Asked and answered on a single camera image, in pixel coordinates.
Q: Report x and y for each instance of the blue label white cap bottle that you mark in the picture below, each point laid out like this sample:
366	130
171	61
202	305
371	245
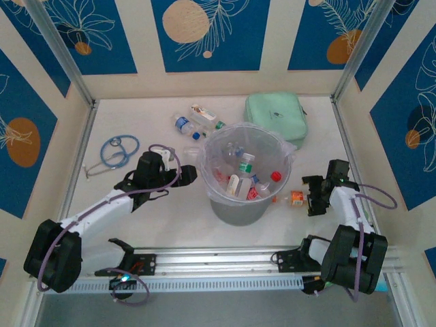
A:
182	123

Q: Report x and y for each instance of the clear bottle blue cap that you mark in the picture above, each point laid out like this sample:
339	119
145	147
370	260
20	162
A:
196	136

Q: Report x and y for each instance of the green label white cap bottle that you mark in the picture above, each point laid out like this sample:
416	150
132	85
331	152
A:
245	166

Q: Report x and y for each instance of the grey waste bin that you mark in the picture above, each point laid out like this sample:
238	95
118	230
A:
238	214

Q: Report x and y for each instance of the crushed clear plastic bottle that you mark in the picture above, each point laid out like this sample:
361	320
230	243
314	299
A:
234	150

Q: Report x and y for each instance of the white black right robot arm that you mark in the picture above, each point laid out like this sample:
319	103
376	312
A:
347	207

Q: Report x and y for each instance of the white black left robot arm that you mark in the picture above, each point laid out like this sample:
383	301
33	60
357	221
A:
98	211

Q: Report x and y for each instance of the clear plastic bin liner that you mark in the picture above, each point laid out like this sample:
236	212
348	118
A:
287	146

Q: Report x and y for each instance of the blue stethoscope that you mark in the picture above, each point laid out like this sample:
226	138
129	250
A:
119	160

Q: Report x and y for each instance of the long black mounting plate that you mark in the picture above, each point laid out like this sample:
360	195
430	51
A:
287	262

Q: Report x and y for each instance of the small green label bottle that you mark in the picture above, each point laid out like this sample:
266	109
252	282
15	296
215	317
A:
220	125

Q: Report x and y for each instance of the mint green zip pouch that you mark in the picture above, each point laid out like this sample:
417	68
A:
276	116

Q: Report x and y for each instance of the control board green light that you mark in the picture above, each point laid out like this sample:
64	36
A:
313	284
122	279

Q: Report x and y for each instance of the small black mounting plate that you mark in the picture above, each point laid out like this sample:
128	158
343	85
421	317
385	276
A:
146	264

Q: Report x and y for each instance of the aluminium side rail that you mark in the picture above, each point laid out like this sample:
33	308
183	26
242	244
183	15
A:
79	163
346	136

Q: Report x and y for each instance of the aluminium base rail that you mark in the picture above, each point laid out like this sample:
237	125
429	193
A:
211	260

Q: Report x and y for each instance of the aluminium frame post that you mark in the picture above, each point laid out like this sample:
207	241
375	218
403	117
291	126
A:
359	51
61	51

